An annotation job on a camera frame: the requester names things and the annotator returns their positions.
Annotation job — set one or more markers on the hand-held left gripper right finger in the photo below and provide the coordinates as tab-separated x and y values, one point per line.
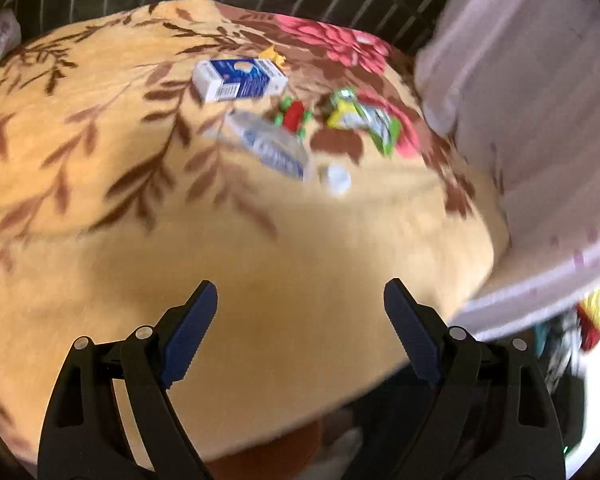
412	335

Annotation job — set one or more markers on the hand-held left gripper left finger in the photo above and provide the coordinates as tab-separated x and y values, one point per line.
190	335

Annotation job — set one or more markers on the dark bin with wrappers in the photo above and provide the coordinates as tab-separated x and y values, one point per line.
565	360

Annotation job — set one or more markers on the yellow floral plush blanket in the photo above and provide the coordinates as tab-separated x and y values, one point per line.
280	260

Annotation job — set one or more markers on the white floral bed sheet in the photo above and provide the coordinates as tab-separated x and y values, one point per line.
545	270

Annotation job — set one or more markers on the white bottle cap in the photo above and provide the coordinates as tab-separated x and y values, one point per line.
336	179

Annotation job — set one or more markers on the crushed clear plastic bottle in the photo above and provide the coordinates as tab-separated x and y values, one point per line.
275	150

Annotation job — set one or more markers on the green and yellow snack wrapper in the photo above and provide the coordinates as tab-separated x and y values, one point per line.
375	122

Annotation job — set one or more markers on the red and green toy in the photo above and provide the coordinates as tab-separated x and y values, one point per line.
294	112

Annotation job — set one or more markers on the blue and white box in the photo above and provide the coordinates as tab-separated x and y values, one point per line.
235	80

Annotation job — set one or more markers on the folded pink floral quilt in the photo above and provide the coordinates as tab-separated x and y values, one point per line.
4	35

